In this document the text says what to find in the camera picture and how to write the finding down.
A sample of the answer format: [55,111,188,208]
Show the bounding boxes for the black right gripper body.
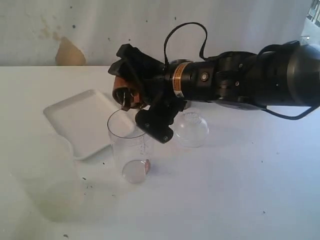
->
[145,64,185,122]

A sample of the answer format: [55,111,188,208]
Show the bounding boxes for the brown wooden cup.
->
[112,76,147,112]

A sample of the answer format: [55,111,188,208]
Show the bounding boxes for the stainless steel cup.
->
[169,59,192,110]

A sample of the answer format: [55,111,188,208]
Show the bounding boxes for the brown chunks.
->
[144,159,151,174]

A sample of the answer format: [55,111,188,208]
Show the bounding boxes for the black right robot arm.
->
[108,42,320,144]

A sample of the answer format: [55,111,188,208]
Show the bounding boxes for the clear plastic measuring cup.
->
[106,109,154,184]

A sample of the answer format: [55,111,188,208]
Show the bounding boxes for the clear dome lid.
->
[174,111,210,148]

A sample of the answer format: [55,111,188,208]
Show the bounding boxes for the white rectangular tray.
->
[43,89,119,160]

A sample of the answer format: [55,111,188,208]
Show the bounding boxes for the translucent plastic container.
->
[8,134,84,222]

